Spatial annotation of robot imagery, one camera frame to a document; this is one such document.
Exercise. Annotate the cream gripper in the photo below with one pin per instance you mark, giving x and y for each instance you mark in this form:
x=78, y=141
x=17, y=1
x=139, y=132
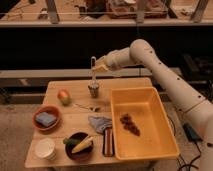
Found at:
x=100, y=68

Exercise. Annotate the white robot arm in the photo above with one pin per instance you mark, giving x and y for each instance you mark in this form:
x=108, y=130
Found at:
x=197, y=109

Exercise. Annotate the metal spoon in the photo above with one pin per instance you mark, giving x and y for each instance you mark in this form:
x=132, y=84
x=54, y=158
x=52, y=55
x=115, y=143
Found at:
x=93, y=109

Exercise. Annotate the red yellow apple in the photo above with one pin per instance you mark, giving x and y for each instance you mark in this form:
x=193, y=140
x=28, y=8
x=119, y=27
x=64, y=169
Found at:
x=64, y=97

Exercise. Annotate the grey cloth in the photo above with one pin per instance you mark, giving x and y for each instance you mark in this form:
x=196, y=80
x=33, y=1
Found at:
x=100, y=123

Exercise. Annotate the wooden table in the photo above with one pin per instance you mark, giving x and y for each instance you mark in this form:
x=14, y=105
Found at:
x=75, y=119

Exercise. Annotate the yellow plastic tray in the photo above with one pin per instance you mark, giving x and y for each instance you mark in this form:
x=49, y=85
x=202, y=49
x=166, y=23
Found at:
x=156, y=140

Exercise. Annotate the orange bowl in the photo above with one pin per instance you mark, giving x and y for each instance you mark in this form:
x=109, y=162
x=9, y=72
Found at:
x=51, y=110

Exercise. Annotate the yellow corn cob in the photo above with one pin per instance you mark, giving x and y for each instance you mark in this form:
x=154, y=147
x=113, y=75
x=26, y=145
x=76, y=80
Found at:
x=83, y=144

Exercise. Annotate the blue sponge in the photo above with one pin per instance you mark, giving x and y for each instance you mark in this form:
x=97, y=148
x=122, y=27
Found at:
x=45, y=119

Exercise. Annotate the green cucumber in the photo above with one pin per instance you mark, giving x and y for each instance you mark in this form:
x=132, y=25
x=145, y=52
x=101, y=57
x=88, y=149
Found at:
x=70, y=141

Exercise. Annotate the dark brown bowl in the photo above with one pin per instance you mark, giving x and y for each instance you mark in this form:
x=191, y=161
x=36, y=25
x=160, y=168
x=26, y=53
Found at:
x=82, y=155

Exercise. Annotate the white paper cup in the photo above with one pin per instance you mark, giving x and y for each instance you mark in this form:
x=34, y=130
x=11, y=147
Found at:
x=45, y=149

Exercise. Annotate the black device on floor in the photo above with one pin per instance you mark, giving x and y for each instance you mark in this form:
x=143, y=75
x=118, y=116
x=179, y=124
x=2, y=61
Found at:
x=191, y=135

